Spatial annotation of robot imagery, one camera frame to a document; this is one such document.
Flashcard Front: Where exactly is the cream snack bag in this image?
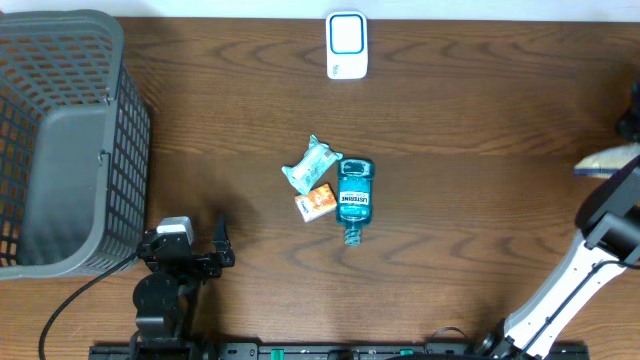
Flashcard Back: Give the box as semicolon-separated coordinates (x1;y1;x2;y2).
573;143;639;178

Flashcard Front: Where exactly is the orange small box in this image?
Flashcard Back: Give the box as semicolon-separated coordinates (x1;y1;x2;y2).
294;184;337;223

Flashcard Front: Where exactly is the light green tissue pack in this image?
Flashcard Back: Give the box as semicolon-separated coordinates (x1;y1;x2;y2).
281;135;344;195

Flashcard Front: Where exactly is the teal mouthwash bottle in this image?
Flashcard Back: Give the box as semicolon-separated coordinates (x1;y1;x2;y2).
336;158;375;246

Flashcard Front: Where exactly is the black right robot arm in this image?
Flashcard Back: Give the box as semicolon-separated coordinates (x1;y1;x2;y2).
471;83;639;359

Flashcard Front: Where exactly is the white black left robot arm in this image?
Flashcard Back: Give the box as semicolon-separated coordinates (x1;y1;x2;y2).
127;216;235;360

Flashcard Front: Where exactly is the white barcode scanner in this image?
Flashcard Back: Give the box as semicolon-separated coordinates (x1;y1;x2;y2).
325;11;369;80

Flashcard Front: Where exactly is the grey plastic basket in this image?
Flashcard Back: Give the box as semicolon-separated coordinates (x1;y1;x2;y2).
1;10;151;280

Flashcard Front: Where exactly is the black mounting rail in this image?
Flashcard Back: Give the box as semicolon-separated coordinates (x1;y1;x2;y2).
89;341;591;360

